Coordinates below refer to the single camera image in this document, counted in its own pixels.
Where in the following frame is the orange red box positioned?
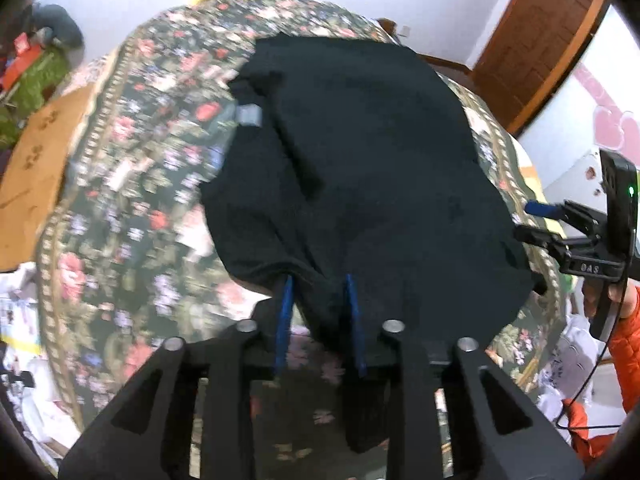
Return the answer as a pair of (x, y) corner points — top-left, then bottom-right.
(1, 32), (43, 90)

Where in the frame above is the black cable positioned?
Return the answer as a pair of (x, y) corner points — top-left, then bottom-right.
(554, 284), (629, 432)

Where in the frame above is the floral bedspread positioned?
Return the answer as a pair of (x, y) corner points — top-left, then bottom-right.
(37, 0), (570, 479)

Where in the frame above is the black printed t-shirt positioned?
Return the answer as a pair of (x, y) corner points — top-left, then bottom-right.
(200, 34), (546, 452)

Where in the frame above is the brown wooden door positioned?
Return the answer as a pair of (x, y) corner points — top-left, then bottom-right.
(471, 0), (606, 136)

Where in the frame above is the green storage bag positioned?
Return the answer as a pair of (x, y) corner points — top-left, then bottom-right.
(1, 47), (70, 150)

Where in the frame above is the wooden carved bedside table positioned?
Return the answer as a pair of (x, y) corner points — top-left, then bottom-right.
(0, 84), (94, 272)

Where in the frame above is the right hand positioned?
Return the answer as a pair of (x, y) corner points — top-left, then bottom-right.
(582, 278), (639, 320)

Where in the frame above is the orange jacket sleeve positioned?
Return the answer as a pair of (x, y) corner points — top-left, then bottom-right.
(563, 280), (639, 468)

